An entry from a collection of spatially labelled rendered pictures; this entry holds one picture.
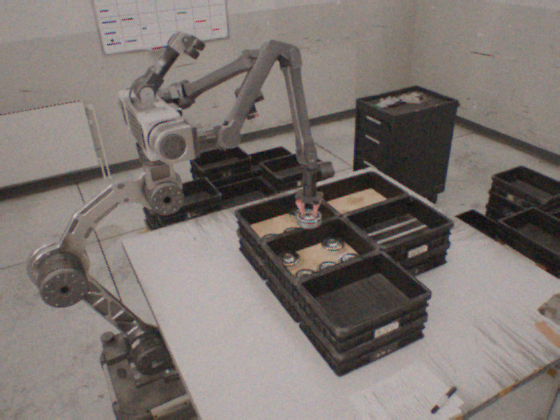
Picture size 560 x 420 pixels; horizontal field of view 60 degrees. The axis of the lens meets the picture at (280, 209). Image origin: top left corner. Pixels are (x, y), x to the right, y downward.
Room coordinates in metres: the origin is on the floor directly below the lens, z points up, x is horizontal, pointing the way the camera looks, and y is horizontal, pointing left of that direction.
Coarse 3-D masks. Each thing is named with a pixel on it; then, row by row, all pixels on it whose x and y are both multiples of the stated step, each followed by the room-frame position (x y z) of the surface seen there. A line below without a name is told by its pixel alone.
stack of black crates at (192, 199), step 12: (192, 180) 2.91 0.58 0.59; (204, 180) 2.94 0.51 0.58; (192, 192) 2.90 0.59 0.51; (204, 192) 2.93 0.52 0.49; (216, 192) 2.75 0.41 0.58; (192, 204) 2.60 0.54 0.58; (204, 204) 2.65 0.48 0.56; (216, 204) 2.68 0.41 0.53; (156, 216) 2.68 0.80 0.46; (168, 216) 2.54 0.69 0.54; (180, 216) 2.57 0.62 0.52; (192, 216) 2.60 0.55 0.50
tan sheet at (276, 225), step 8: (280, 216) 2.02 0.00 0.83; (256, 224) 1.96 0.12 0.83; (264, 224) 1.95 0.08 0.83; (272, 224) 1.95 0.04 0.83; (280, 224) 1.95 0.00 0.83; (288, 224) 1.95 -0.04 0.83; (296, 224) 1.94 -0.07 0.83; (264, 232) 1.89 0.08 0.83; (272, 232) 1.88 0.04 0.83; (280, 232) 1.88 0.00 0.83
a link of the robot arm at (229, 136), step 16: (272, 48) 1.75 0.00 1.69; (288, 48) 1.77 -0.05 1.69; (256, 64) 1.73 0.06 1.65; (272, 64) 1.74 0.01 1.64; (256, 80) 1.70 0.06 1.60; (240, 96) 1.66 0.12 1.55; (256, 96) 1.68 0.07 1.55; (240, 112) 1.63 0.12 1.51; (224, 128) 1.57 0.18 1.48; (240, 128) 1.59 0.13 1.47; (224, 144) 1.54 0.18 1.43
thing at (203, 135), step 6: (186, 120) 1.57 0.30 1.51; (192, 126) 1.52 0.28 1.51; (198, 126) 1.56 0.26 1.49; (204, 126) 1.57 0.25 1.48; (210, 126) 1.58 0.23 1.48; (192, 132) 1.51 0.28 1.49; (198, 132) 1.54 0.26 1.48; (204, 132) 1.54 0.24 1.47; (210, 132) 1.56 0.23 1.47; (198, 138) 1.52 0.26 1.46; (204, 138) 1.53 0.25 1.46; (210, 138) 1.55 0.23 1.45; (198, 144) 1.52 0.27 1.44; (204, 144) 1.53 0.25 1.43; (198, 150) 1.52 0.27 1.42; (198, 156) 1.52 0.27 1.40
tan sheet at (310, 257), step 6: (318, 246) 1.75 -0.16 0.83; (348, 246) 1.75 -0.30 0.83; (300, 252) 1.72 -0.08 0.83; (306, 252) 1.71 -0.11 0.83; (312, 252) 1.71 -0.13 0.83; (318, 252) 1.71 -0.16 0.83; (342, 252) 1.70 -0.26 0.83; (348, 252) 1.70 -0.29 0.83; (354, 252) 1.70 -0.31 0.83; (306, 258) 1.67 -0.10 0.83; (312, 258) 1.67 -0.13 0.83; (318, 258) 1.67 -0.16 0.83; (324, 258) 1.66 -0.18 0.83; (330, 258) 1.66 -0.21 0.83; (336, 258) 1.66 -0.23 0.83; (306, 264) 1.63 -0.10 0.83; (312, 264) 1.63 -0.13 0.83; (294, 270) 1.59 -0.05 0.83
